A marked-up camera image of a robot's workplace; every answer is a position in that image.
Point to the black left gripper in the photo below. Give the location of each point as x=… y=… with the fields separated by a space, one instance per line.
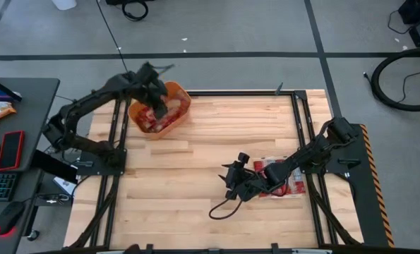
x=151 y=83

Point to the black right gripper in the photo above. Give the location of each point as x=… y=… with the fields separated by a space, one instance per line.
x=246 y=183

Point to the red popcorn bag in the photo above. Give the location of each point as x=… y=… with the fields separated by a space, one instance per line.
x=167 y=121
x=177 y=105
x=147 y=120

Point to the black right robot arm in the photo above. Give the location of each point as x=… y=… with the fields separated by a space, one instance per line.
x=308 y=151

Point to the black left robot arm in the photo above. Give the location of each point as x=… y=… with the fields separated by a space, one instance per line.
x=79 y=109

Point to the orange plastic basket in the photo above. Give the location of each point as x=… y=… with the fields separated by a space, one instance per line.
x=137 y=116

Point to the pile of red packets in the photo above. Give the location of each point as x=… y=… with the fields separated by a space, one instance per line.
x=296 y=183

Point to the black desk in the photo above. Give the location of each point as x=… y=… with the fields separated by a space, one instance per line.
x=33 y=116

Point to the white container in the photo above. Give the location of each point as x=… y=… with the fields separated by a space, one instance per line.
x=64 y=3

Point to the red smartphone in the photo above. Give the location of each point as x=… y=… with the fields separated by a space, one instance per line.
x=10 y=150

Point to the black caster wheel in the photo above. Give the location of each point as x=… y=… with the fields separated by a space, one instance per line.
x=33 y=235

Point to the black computer mouse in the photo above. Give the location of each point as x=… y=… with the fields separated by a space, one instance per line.
x=9 y=218

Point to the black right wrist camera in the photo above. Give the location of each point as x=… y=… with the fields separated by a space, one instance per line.
x=243 y=158

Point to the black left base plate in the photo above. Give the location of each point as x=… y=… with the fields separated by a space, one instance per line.
x=93 y=164

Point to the black hazard-striped base plate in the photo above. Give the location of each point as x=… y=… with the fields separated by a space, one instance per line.
x=365 y=197

